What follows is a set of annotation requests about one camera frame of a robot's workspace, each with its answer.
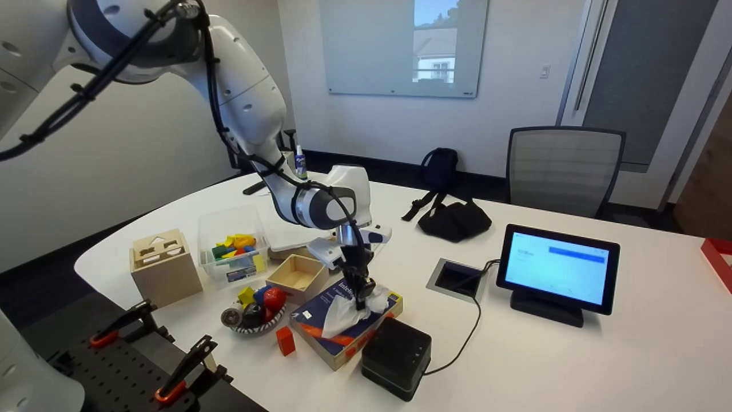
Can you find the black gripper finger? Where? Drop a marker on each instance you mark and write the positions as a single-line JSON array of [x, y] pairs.
[[359, 297], [371, 293]]

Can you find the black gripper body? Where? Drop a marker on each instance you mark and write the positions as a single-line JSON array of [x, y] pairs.
[[354, 256]]

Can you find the white paper towel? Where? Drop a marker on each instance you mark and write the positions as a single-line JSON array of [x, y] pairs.
[[340, 311]]

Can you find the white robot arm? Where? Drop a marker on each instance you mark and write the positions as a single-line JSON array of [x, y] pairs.
[[138, 42]]

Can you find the blue and yellow book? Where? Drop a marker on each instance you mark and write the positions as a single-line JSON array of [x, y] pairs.
[[306, 321]]

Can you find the small wooden tray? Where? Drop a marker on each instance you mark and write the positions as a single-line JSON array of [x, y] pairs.
[[297, 275]]

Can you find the black box device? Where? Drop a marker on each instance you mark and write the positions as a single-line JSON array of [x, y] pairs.
[[395, 357]]

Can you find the folded white cloth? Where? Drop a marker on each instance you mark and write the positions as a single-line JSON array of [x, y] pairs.
[[278, 232]]

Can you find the orange block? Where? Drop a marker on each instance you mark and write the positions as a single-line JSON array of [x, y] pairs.
[[283, 341]]

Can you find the small spray bottle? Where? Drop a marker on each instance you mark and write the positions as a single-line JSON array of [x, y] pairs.
[[299, 160]]

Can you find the bowl of toy fruit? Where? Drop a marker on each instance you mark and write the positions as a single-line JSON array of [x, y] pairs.
[[254, 311]]

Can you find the black remote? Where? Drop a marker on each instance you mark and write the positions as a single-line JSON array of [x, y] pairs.
[[254, 188]]

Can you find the clear bin of toys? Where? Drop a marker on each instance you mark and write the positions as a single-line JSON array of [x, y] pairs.
[[231, 246]]

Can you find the grey office chair left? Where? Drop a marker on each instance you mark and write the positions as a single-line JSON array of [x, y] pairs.
[[283, 152]]

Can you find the grey office chair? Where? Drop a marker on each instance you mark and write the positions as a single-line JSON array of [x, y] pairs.
[[564, 168], [283, 152]]

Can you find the black tablet on stand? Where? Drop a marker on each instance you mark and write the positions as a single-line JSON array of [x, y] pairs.
[[555, 275]]

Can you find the right orange black clamp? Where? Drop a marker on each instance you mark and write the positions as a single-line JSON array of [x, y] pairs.
[[195, 373]]

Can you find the orange black clamp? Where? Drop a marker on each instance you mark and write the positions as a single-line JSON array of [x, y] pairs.
[[195, 373], [138, 313]]

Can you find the wooden shape sorter box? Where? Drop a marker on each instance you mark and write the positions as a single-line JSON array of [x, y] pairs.
[[163, 269]]

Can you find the grey office chair right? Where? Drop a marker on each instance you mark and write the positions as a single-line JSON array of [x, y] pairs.
[[564, 168]]

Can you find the left orange black clamp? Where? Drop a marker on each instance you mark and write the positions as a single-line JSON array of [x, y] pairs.
[[138, 313]]

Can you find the table cable port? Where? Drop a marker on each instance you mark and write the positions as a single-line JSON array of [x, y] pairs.
[[456, 280]]

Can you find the wall whiteboard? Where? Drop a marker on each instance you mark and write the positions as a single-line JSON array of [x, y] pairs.
[[414, 49]]

